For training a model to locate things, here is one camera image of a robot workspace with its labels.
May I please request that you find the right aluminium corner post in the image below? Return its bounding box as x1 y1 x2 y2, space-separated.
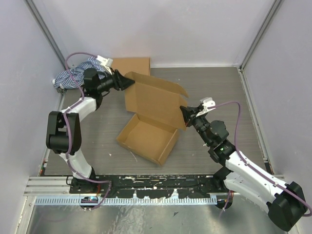
238 0 284 70

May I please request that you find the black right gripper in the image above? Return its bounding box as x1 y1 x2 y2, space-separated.
180 105 213 146

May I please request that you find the white slotted cable duct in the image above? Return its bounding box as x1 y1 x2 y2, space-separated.
35 195 217 206

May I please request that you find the left aluminium corner post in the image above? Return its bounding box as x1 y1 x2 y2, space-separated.
24 0 65 68

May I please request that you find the closed brown cardboard box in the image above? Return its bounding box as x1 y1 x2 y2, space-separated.
112 57 150 75

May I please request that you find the blue white striped cloth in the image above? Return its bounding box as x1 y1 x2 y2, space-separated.
52 57 109 93

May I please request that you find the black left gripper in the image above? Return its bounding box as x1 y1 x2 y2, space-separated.
97 67 135 93

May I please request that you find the aluminium corner post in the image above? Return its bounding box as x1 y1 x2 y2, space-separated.
24 0 65 68
238 0 284 70

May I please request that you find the brown cardboard box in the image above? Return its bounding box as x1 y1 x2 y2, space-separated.
117 72 188 165
112 57 150 75

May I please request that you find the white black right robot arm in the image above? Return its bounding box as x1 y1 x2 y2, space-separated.
180 103 312 232

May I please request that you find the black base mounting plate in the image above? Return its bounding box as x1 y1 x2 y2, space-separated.
66 174 229 199

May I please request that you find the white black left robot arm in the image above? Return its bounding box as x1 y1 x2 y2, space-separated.
46 68 135 194

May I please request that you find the aluminium front frame rail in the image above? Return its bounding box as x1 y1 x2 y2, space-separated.
24 174 291 195

